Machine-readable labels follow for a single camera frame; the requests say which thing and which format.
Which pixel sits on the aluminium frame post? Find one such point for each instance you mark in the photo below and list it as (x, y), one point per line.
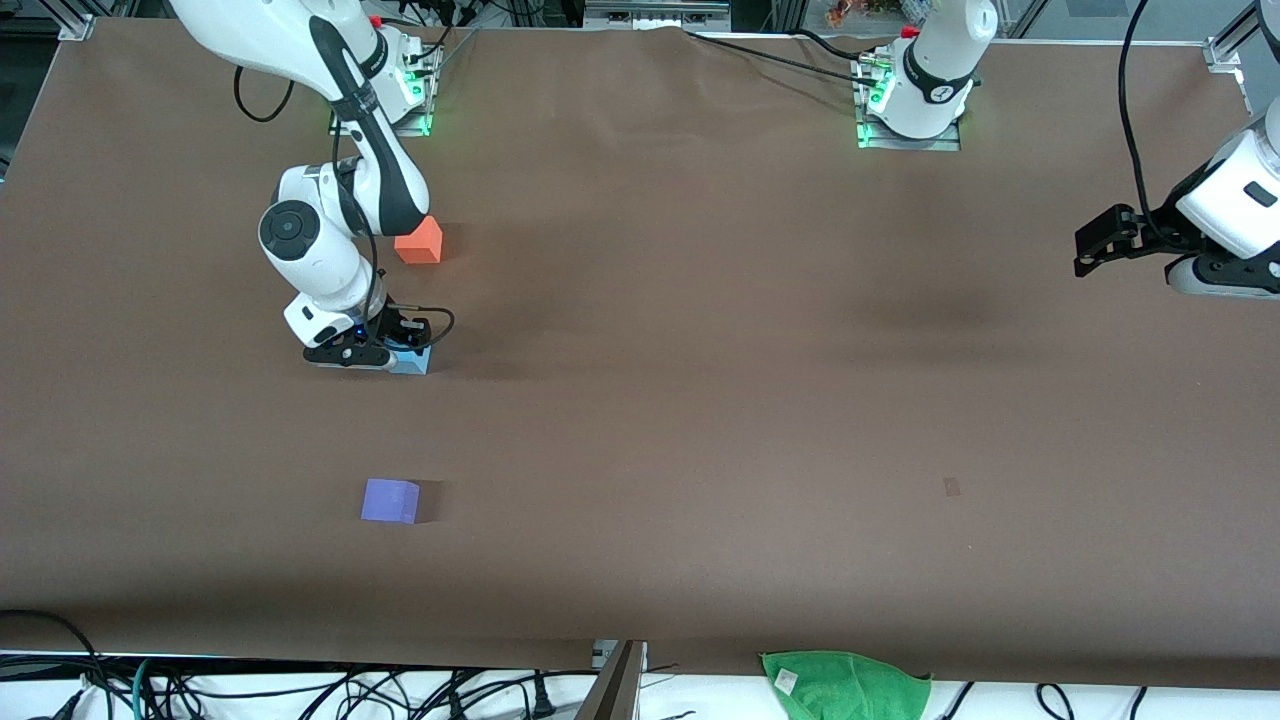
(615, 690)

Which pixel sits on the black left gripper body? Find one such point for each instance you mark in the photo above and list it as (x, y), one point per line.
(1163, 227)

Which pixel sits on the purple cube block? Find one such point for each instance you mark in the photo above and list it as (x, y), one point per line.
(388, 500)

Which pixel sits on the green cloth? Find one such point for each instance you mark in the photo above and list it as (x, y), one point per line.
(850, 690)

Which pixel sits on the orange cube block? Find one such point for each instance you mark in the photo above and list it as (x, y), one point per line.
(425, 245)

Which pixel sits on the light blue cube block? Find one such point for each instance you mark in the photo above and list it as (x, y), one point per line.
(418, 364)

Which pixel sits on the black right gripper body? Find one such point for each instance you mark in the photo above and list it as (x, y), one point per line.
(402, 327)

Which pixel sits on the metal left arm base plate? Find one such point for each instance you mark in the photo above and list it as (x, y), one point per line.
(915, 143)

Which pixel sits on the aluminium corner bracket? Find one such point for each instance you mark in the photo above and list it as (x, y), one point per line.
(1225, 55)
(77, 27)

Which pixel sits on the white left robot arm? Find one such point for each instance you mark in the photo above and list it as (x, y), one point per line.
(940, 70)

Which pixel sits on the black power plug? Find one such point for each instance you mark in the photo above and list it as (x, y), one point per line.
(543, 697)

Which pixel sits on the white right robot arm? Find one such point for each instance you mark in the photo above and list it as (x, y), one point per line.
(300, 240)

